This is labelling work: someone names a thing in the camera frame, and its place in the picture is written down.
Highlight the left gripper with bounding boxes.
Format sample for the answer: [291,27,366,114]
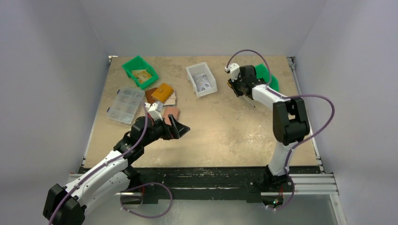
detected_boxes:
[141,114,189,147]

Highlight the pink card holder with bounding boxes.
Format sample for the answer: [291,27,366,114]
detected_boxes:
[162,106,180,126]

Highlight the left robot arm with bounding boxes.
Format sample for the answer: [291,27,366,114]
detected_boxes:
[43,114,190,225]

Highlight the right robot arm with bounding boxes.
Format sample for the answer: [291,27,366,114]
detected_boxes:
[225,63,310,191]

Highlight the cards in white bin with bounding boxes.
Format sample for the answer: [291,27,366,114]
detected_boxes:
[192,74,212,92]

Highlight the beige card holder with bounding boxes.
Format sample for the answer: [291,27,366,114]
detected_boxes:
[163,91,177,107]

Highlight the yellow card holder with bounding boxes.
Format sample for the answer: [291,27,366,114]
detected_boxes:
[151,83,174,103]

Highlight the brown card holder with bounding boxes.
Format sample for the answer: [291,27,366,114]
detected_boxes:
[145,88,157,104]

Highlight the cards in green bin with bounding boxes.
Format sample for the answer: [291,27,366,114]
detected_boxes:
[131,69,152,84]

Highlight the white bin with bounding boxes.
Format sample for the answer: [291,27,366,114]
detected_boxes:
[185,62,218,98]

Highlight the right green bin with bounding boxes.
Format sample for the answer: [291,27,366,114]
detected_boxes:
[255,64,279,92]

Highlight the green bin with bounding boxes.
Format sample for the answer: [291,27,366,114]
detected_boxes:
[122,55,159,90]
[255,64,279,92]

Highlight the clear compartment organizer box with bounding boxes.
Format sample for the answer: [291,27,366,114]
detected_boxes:
[107,86,145,125]

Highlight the left green bin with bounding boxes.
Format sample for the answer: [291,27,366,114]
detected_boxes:
[122,55,159,90]

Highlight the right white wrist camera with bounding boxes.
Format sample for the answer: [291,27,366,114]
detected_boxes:
[224,63,240,82]

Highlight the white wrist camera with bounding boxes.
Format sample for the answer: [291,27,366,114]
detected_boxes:
[145,101,164,122]
[224,63,240,82]

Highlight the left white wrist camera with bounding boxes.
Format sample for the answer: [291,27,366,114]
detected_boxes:
[145,101,164,122]

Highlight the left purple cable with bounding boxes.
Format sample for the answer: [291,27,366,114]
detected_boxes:
[46,101,173,225]

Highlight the purple cable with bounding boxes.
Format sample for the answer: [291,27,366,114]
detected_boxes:
[46,101,173,225]
[225,49,336,212]

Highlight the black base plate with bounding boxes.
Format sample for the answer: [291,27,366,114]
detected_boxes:
[77,166,321,205]

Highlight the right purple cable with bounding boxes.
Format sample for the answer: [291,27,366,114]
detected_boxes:
[225,49,336,212]

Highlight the aluminium frame rail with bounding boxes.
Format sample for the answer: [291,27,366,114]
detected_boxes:
[63,173,339,196]

